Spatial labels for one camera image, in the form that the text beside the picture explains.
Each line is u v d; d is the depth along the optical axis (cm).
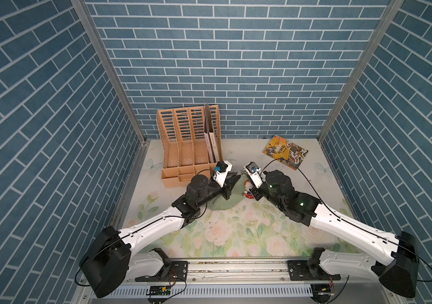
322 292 71
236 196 78
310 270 66
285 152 113
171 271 73
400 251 40
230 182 67
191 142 115
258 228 85
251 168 61
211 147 89
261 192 65
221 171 62
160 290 72
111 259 40
